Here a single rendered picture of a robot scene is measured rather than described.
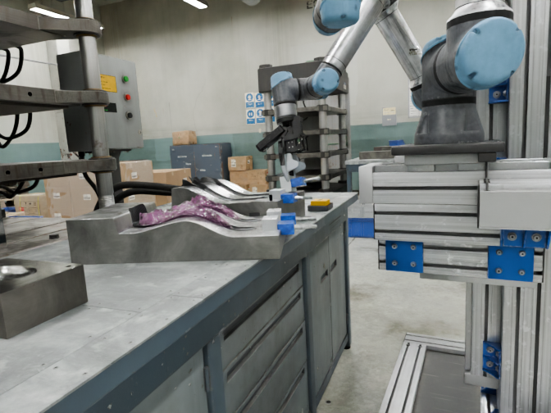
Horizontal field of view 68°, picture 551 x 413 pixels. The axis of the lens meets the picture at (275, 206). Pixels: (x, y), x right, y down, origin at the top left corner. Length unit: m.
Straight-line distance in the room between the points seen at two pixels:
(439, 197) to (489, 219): 0.16
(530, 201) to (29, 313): 0.86
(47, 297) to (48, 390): 0.23
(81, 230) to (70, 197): 4.54
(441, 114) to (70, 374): 0.84
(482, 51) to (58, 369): 0.83
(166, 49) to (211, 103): 1.57
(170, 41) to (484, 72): 8.98
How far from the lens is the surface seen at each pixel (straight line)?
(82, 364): 0.61
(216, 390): 0.95
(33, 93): 1.63
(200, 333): 0.85
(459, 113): 1.00
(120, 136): 1.98
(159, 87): 9.71
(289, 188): 1.37
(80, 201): 5.52
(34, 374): 0.62
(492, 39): 0.88
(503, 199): 0.88
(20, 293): 0.74
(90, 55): 1.75
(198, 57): 9.20
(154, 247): 1.00
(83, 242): 1.08
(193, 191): 1.35
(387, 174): 1.01
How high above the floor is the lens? 1.06
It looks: 9 degrees down
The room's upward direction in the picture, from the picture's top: 3 degrees counter-clockwise
